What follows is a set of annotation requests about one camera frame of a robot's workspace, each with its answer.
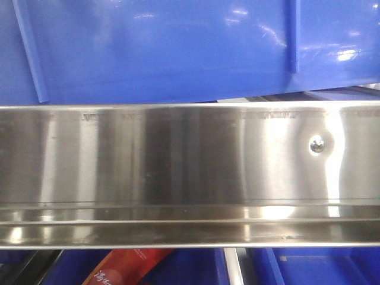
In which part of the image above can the blue plastic bin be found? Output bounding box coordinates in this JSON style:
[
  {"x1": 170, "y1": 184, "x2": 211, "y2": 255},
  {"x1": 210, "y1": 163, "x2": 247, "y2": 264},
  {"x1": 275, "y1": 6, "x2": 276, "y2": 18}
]
[{"x1": 1, "y1": 1, "x2": 379, "y2": 105}]

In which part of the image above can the blue bin lower shelf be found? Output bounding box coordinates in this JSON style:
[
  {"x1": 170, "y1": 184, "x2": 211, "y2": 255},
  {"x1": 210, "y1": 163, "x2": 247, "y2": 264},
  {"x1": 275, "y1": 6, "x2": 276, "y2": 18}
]
[{"x1": 42, "y1": 247, "x2": 379, "y2": 284}]

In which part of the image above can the red printed package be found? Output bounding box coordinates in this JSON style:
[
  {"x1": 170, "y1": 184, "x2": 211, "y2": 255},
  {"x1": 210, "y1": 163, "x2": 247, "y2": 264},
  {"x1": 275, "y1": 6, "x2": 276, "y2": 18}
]
[{"x1": 83, "y1": 249, "x2": 173, "y2": 284}]

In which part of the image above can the stainless steel rack rail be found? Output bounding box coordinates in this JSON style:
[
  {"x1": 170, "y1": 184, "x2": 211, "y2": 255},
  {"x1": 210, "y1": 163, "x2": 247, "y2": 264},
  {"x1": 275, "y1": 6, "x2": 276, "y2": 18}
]
[{"x1": 1, "y1": 101, "x2": 379, "y2": 249}]

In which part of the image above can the screw in steel rail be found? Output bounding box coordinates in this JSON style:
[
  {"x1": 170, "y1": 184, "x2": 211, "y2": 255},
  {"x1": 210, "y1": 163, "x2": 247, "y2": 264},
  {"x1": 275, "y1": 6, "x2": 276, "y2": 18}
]
[{"x1": 309, "y1": 135, "x2": 325, "y2": 155}]

